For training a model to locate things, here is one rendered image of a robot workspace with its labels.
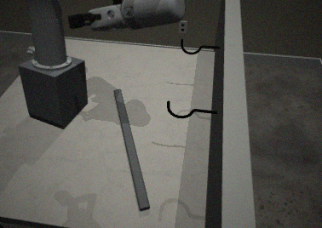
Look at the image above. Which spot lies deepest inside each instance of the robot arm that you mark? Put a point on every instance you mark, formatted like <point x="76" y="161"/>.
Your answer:
<point x="49" y="51"/>

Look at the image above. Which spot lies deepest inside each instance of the grey bar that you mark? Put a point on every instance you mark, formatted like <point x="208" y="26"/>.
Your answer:
<point x="140" y="188"/>

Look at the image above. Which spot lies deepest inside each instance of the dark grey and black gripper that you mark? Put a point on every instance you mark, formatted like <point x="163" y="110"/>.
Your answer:
<point x="105" y="18"/>

